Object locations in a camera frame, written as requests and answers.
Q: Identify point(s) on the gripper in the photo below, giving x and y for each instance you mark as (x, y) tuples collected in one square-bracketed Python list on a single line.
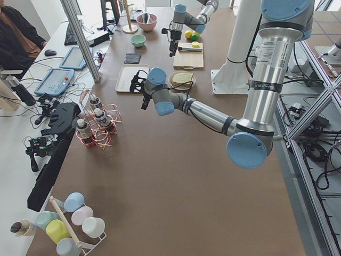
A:
[(146, 96), (175, 35)]

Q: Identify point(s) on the seated person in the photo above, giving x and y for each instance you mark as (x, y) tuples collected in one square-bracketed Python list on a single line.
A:
[(20, 42)]

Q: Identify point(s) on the wooden cutting board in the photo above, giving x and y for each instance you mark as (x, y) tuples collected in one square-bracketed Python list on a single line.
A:
[(189, 60)]

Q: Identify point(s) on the mint green bowl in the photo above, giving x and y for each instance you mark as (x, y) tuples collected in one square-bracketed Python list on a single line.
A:
[(138, 40)]

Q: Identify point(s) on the pink cup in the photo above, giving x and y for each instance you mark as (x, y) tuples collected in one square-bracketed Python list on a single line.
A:
[(81, 214)]

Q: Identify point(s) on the yellow cup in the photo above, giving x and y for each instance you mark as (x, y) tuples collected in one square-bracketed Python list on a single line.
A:
[(56, 231)]

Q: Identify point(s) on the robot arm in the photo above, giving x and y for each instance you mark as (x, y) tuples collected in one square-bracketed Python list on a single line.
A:
[(182, 17), (263, 38)]

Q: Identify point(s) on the plain bread slice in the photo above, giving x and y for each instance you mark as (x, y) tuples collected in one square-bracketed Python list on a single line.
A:
[(181, 78)]

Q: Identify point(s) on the blue teach pendant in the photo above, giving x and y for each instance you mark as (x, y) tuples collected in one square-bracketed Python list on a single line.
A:
[(55, 82), (73, 60)]

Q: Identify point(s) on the metal ice scoop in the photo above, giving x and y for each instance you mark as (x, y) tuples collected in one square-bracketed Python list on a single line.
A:
[(145, 18)]

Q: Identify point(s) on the white cup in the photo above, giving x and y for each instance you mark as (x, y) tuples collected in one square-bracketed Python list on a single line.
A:
[(94, 227)]

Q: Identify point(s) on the aluminium frame post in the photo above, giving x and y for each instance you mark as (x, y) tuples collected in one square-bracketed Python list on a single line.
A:
[(71, 14)]

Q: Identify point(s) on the tea bottle three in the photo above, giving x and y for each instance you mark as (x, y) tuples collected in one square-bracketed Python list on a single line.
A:
[(85, 133)]

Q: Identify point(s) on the pink bowl with ice cubes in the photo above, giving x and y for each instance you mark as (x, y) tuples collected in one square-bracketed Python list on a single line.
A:
[(150, 26)]

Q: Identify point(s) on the black thermos bottle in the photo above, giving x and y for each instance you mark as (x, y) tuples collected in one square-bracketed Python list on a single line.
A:
[(21, 91)]

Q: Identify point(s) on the white cup rack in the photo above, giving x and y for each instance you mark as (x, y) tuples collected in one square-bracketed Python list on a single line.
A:
[(89, 245)]

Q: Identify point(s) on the black keyboard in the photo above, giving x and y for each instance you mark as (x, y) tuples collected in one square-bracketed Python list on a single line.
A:
[(70, 37)]

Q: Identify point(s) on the computer mouse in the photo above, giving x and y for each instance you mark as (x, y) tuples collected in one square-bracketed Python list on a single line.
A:
[(49, 53)]

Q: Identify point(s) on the yellow lemon left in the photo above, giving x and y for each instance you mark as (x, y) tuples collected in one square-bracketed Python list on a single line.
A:
[(188, 34)]

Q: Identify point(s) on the half lemon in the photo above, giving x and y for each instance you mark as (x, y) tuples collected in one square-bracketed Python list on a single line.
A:
[(195, 45)]

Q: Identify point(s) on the dark grey cloth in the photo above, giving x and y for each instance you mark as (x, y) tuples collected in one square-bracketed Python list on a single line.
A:
[(132, 58)]

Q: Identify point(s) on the wooden mug tree stand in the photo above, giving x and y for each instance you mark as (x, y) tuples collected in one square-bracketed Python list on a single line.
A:
[(129, 28)]

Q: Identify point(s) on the blue teach pendant far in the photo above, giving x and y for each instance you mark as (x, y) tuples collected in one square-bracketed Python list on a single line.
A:
[(73, 60)]

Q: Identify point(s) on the tea bottle one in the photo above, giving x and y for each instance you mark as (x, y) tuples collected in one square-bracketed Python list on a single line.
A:
[(95, 103)]

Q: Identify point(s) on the lime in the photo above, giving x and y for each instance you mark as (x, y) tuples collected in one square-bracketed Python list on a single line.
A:
[(194, 37)]

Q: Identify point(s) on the mint cup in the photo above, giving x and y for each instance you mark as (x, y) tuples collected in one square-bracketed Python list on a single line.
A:
[(45, 217)]

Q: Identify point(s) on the cream rabbit tray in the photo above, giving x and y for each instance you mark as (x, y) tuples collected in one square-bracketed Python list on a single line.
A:
[(126, 75)]

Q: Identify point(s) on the blue teach pendant near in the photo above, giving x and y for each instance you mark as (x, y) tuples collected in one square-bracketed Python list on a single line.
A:
[(55, 82)]

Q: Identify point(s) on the grey blue cup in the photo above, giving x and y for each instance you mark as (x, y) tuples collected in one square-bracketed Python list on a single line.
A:
[(67, 247)]

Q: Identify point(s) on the copper wire bottle rack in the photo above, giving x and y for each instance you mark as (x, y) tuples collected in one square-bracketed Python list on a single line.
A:
[(101, 136)]

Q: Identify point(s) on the paper coffee cup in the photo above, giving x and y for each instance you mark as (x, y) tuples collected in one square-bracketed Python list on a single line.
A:
[(23, 227)]

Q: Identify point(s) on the tea bottle two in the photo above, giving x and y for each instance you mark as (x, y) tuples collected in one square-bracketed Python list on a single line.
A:
[(102, 119)]

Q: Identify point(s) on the white plate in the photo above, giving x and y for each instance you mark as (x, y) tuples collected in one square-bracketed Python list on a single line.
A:
[(181, 87)]

